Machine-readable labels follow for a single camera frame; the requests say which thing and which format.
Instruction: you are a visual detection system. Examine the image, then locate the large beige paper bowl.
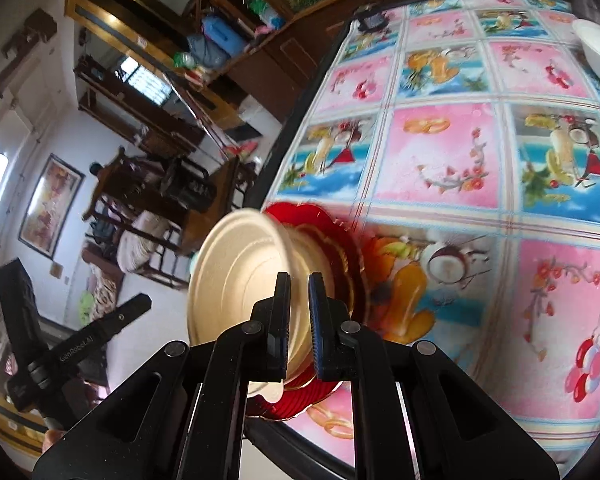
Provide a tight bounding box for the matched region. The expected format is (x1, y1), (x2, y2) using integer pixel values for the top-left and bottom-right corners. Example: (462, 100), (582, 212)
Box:
(186, 208), (326, 403)

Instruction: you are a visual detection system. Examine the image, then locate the wooden glass display cabinet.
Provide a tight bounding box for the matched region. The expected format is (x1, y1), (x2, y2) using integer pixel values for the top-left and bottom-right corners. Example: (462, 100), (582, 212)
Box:
(65, 0), (246, 131)

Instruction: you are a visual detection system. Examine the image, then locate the black machine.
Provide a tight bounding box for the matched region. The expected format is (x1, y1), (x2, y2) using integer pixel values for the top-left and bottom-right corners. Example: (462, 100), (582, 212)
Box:
(160, 157), (216, 211)

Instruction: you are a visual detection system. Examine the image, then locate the pink and blue printed tablecloth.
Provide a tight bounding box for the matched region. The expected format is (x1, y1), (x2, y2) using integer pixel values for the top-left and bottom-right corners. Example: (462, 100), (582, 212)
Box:
(275, 0), (600, 471)

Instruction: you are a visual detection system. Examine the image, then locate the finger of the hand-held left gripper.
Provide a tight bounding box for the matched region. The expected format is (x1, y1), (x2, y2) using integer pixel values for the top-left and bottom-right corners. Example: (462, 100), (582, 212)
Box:
(99, 294), (153, 338)

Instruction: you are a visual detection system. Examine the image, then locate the white cloth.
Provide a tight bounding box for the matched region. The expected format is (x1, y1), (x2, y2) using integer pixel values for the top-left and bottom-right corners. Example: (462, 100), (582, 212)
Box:
(117, 211), (178, 273)

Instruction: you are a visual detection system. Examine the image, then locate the blue bag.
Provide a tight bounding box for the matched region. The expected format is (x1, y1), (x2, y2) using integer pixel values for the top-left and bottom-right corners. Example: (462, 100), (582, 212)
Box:
(200, 14), (238, 56)

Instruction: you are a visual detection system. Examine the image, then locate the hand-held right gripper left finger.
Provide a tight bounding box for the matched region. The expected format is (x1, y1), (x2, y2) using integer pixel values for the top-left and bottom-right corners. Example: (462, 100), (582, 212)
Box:
(32, 271), (292, 480)

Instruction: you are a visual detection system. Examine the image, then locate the wooden chair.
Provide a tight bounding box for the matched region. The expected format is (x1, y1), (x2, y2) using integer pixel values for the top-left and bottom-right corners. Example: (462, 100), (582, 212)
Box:
(87, 147), (191, 291)

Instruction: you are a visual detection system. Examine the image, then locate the red plate with gold rim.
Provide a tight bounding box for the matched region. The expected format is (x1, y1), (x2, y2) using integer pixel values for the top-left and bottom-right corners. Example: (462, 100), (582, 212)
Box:
(245, 201), (368, 421)

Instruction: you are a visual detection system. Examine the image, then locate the grey bag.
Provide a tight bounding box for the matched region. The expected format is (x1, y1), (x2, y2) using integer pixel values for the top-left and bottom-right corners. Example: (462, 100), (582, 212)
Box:
(186, 35), (231, 68)

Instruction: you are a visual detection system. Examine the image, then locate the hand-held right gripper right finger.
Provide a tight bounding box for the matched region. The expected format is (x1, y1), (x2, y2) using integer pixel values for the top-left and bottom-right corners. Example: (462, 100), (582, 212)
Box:
(307, 272), (561, 480)

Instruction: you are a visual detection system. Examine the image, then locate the small black device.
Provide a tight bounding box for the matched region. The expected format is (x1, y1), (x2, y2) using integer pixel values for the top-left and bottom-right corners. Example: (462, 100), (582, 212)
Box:
(355, 5), (393, 33)

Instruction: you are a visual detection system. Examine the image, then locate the dark wooden cabinet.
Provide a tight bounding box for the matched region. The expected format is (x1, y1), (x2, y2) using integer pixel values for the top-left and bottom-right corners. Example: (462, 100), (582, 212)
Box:
(170, 0), (361, 126)

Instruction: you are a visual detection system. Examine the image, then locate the person's left hand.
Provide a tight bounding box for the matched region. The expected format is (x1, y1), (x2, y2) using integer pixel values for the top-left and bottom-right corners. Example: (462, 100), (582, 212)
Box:
(42, 427), (66, 456)

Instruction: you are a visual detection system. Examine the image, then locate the wooden table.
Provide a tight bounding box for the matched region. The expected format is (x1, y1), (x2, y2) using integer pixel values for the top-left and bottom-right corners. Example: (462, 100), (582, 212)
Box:
(180, 157), (243, 256)

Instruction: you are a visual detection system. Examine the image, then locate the framed wall picture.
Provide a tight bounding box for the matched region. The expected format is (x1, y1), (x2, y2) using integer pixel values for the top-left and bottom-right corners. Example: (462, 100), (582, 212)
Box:
(17, 154), (86, 261)

